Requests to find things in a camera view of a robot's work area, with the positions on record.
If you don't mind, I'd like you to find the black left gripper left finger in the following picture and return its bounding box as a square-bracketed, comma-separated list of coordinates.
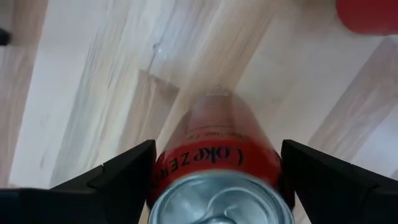
[0, 139, 157, 224]

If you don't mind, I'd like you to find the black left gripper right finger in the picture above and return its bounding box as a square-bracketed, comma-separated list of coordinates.
[280, 139, 398, 224]

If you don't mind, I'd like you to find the red Coke Zero can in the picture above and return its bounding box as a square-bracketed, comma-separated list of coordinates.
[146, 90, 296, 224]

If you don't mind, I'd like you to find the red soda can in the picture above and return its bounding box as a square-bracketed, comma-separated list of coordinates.
[335, 0, 398, 35]

